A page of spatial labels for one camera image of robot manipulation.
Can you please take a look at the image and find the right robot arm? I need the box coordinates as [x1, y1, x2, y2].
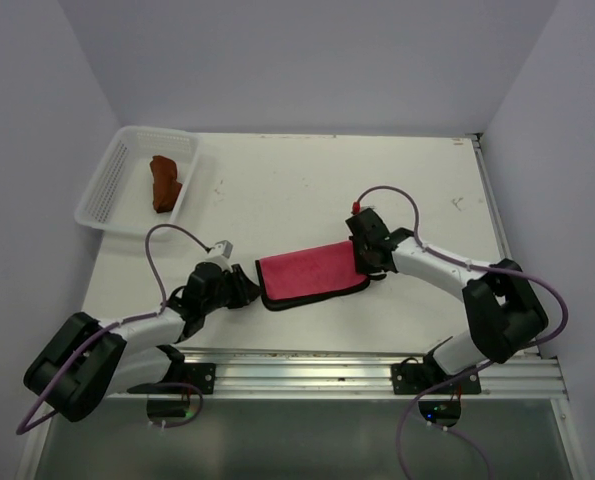
[346, 208, 549, 393]

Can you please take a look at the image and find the pink towel black trim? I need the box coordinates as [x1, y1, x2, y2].
[255, 240, 386, 312]

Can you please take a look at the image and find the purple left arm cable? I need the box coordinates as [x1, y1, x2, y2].
[15, 224, 213, 436]

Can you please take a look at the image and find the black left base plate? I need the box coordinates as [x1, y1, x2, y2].
[126, 362, 217, 397]

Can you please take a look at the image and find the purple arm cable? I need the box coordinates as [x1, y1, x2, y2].
[15, 224, 213, 436]
[351, 186, 572, 480]

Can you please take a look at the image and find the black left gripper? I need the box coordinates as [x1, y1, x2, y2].
[202, 263, 262, 314]

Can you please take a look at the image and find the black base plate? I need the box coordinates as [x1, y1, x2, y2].
[126, 362, 217, 397]
[390, 357, 482, 395]

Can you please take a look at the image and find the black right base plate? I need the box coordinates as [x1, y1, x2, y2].
[390, 357, 482, 395]

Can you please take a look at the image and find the white plastic basket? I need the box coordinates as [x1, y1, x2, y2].
[74, 126, 202, 237]

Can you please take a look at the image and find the aluminium mounting rail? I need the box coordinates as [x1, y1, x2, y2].
[116, 349, 568, 400]

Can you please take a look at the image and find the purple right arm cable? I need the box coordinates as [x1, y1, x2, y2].
[351, 186, 572, 480]

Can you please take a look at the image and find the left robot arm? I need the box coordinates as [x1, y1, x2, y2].
[23, 262, 261, 422]

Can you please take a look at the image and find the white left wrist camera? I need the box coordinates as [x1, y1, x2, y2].
[206, 240, 233, 264]

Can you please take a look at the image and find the brown towel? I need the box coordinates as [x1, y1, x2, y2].
[149, 155, 182, 213]

